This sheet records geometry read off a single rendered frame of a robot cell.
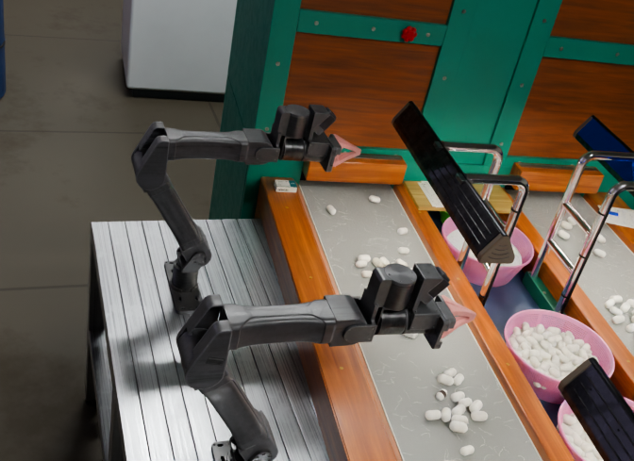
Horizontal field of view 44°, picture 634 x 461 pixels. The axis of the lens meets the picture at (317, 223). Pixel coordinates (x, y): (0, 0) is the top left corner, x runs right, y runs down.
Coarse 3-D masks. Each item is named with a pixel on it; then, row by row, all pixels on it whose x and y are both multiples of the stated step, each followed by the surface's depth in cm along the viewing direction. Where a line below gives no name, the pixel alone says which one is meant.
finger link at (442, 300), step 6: (438, 300) 140; (444, 300) 140; (450, 300) 141; (438, 306) 138; (444, 306) 138; (462, 306) 142; (444, 312) 137; (450, 312) 137; (444, 318) 135; (450, 318) 136; (456, 318) 143; (462, 318) 143; (450, 324) 136
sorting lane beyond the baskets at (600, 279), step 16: (528, 208) 250; (544, 208) 252; (576, 208) 256; (592, 208) 257; (544, 224) 243; (576, 224) 247; (560, 240) 237; (576, 240) 238; (608, 240) 242; (576, 256) 230; (592, 256) 232; (608, 256) 234; (624, 256) 235; (592, 272) 225; (608, 272) 226; (624, 272) 228; (592, 288) 218; (608, 288) 219; (624, 288) 221; (608, 320) 207; (624, 336) 202
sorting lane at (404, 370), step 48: (336, 192) 236; (384, 192) 241; (336, 240) 214; (384, 240) 219; (384, 336) 185; (384, 384) 171; (432, 384) 174; (480, 384) 177; (432, 432) 162; (480, 432) 164
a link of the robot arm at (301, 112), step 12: (288, 108) 177; (300, 108) 179; (276, 120) 178; (288, 120) 176; (300, 120) 176; (276, 132) 178; (288, 132) 178; (300, 132) 178; (276, 144) 178; (264, 156) 178; (276, 156) 179
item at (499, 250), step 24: (408, 120) 205; (408, 144) 200; (432, 144) 192; (432, 168) 187; (456, 168) 181; (456, 192) 177; (456, 216) 173; (480, 216) 167; (480, 240) 164; (504, 240) 160
